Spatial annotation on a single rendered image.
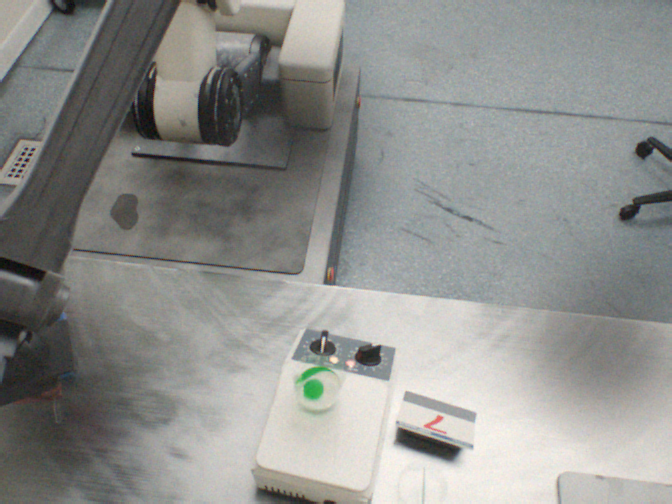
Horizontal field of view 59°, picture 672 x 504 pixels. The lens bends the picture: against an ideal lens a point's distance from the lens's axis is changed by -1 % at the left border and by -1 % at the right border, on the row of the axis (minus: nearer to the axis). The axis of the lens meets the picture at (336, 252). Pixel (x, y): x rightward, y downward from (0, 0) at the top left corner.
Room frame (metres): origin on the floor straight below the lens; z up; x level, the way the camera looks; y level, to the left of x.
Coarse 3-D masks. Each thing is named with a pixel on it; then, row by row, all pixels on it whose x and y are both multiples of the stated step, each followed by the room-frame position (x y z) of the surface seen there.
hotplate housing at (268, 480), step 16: (272, 400) 0.26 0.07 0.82; (384, 416) 0.24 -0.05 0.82; (384, 432) 0.23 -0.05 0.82; (256, 448) 0.21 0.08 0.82; (256, 464) 0.19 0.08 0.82; (256, 480) 0.18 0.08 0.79; (272, 480) 0.18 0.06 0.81; (288, 480) 0.17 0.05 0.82; (304, 480) 0.17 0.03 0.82; (304, 496) 0.17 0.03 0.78; (320, 496) 0.16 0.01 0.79; (336, 496) 0.16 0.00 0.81; (352, 496) 0.16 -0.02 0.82; (368, 496) 0.16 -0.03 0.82
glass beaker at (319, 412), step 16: (304, 352) 0.27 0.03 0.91; (320, 352) 0.27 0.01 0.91; (304, 368) 0.27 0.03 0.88; (336, 368) 0.26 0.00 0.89; (304, 400) 0.23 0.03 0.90; (320, 400) 0.22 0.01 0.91; (336, 400) 0.23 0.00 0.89; (304, 416) 0.23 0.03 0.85; (320, 416) 0.22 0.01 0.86; (336, 416) 0.23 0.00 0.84
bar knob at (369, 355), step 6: (360, 348) 0.32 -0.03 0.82; (366, 348) 0.33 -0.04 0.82; (372, 348) 0.33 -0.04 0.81; (378, 348) 0.33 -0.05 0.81; (360, 354) 0.32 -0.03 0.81; (366, 354) 0.32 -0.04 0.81; (372, 354) 0.32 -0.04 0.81; (378, 354) 0.33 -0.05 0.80; (360, 360) 0.31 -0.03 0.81; (366, 360) 0.31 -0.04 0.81; (372, 360) 0.32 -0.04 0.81; (378, 360) 0.32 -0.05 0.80; (372, 366) 0.31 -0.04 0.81
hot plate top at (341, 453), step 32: (288, 384) 0.27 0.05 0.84; (352, 384) 0.27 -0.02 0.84; (384, 384) 0.27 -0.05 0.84; (288, 416) 0.23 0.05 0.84; (352, 416) 0.23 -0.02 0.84; (288, 448) 0.20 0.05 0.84; (320, 448) 0.20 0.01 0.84; (352, 448) 0.20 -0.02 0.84; (320, 480) 0.17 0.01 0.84; (352, 480) 0.17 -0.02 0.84
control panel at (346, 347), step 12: (312, 336) 0.36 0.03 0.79; (336, 336) 0.36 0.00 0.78; (300, 348) 0.33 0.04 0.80; (336, 348) 0.34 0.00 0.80; (348, 348) 0.34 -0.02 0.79; (384, 348) 0.34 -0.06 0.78; (348, 360) 0.32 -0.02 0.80; (384, 360) 0.32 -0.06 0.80; (360, 372) 0.30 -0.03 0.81; (372, 372) 0.30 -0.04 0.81; (384, 372) 0.30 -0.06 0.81
